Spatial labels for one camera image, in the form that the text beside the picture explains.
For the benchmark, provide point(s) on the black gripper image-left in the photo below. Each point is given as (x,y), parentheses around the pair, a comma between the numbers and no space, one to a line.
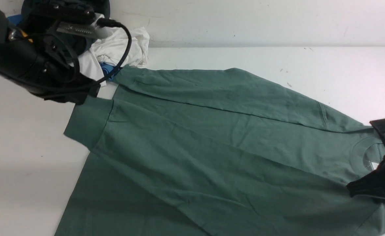
(46,67)

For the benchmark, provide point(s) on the green long-sleeve top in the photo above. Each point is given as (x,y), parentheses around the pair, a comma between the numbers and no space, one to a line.
(218,153)

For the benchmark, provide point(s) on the black robot arm with Piper label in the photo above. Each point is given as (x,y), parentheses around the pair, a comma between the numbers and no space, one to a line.
(6,27)

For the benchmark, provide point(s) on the dark green crumpled garment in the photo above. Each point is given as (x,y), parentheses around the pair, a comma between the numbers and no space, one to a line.
(31,24)

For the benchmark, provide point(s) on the blue crumpled garment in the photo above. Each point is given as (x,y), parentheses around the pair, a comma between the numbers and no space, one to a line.
(91,67)

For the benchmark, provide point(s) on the white crumpled garment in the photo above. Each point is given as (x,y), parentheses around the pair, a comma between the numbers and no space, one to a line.
(111,49)

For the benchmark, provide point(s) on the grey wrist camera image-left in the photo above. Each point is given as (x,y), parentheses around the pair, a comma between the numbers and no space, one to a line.
(75,17)

